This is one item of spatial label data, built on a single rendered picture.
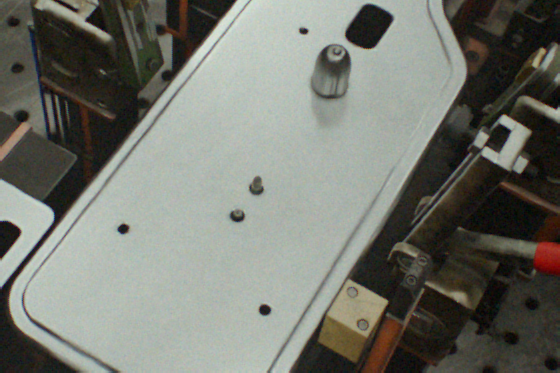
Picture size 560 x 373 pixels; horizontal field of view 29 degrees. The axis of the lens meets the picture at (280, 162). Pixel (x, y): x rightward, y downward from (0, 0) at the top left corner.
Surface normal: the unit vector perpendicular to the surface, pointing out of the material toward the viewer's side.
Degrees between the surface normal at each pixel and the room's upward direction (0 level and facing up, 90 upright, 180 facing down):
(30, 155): 0
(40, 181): 0
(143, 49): 78
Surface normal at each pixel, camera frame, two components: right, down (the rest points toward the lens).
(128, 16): 0.86, 0.35
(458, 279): 0.09, -0.51
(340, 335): -0.50, 0.72
